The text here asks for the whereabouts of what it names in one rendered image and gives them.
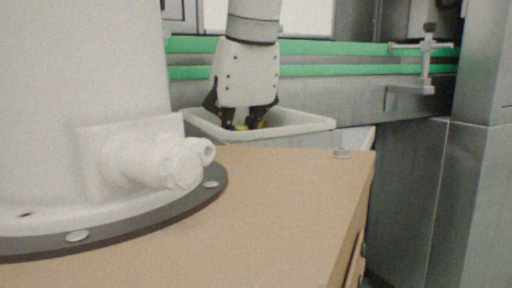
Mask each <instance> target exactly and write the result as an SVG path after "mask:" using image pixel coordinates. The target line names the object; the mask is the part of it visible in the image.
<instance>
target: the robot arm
mask: <svg viewBox="0 0 512 288"><path fill-rule="evenodd" d="M282 2H283V0H229V1H228V11H227V19H226V28H225V37H219V41H218V43H217V46H216V50H215V53H214V60H213V64H212V69H211V74H210V80H209V88H208V96H207V97H206V98H205V99H204V101H203V103H202V106H203V108H204V109H205V110H206V111H209V112H211V113H213V114H214V115H216V116H218V118H219V119H220V120H222V123H221V128H222V129H224V130H231V131H235V125H232V121H233V118H234V115H235V111H236V108H237V107H244V106H249V115H248V116H246V118H245V124H244V125H248V126H249V130H258V124H259V122H261V120H262V119H263V116H264V115H266V113H267V112H268V111H269V110H270V108H272V107H273V106H276V105H277V104H278V103H279V98H278V96H277V93H276V89H277V83H278V76H279V65H280V50H279V43H278V42H276V38H277V37H278V33H282V32H283V31H284V25H283V24H280V12H281V7H282ZM160 12H161V7H160V0H0V236H33V235H42V234H49V233H60V232H66V231H71V230H76V229H78V230H81V229H85V228H88V227H92V226H99V225H102V224H106V223H110V222H116V221H119V220H121V219H124V218H130V217H132V216H136V215H138V214H143V213H144V212H147V211H149V210H153V209H156V208H158V207H160V206H162V205H166V204H167V203H170V202H171V201H175V200H176V199H178V198H180V197H181V196H184V195H185V194H186V193H188V192H190V191H192V190H193V189H194V187H197V186H198V185H199V183H200V182H201V181H202V179H203V166H204V167H206V166H208V165H209V164H211V162H212V161H213V159H214V158H215V154H216V149H215V146H214V145H213V144H212V142H211V141H210V140H207V139H205V138H202V139H199V138H192V137H188V138H187V139H185V138H184V122H183V114H182V112H171V102H170V94H169V87H168V80H167V65H166V58H165V51H164V36H163V29H162V22H161V14H160ZM217 100H218V101H219V105H220V106H221V108H219V107H218V106H215V102H216V101H217Z"/></svg>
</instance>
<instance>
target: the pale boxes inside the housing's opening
mask: <svg viewBox="0 0 512 288"><path fill-rule="evenodd" d="M457 1H458V0H441V2H442V3H443V4H444V5H449V4H453V3H455V2H457ZM467 3H468V0H463V2H462V8H461V18H466V8H467ZM457 12H458V7H457V8H453V9H450V10H446V11H445V10H441V9H440V8H438V7H437V5H436V3H435V0H411V2H410V17H409V23H408V31H407V39H423V40H424V37H425V33H424V32H425V31H424V30H423V24H424V23H427V22H436V23H437V26H436V27H437V29H436V30H434V32H433V38H432V40H449V39H454V34H455V29H456V23H457Z"/></svg>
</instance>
